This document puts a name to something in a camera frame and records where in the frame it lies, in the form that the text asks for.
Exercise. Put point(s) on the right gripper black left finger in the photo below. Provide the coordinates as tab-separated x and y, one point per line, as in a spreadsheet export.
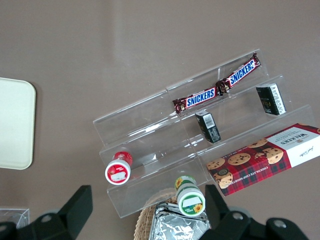
62	225

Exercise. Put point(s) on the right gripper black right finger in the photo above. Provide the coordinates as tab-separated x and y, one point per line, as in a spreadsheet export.
237	227

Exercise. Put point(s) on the oval light wicker basket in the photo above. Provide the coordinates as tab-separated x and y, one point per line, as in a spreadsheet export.
145	220

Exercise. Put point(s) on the beige plastic tray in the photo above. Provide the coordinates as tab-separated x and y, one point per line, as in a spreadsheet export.
15	125

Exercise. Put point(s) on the clear acrylic bottle rack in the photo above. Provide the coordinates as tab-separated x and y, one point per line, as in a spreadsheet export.
15	216

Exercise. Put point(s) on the green lid yogurt cup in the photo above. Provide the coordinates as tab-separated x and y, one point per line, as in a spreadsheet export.
191	202

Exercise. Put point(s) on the aluminium foil container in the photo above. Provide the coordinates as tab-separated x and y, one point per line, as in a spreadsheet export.
175	227

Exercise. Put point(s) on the red tartan cookie box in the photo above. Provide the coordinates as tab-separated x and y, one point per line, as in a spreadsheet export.
260	165

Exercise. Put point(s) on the red lid yogurt cup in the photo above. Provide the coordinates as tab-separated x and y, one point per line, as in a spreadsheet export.
118	172

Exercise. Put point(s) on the small black box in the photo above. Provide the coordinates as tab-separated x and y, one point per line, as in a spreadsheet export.
271	100
208	127

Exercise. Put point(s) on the clear acrylic step shelf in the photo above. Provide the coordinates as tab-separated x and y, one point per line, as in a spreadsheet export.
150	140
240	120

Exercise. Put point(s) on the Snickers chocolate bar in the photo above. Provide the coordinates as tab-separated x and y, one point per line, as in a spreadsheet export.
197	98
241	72

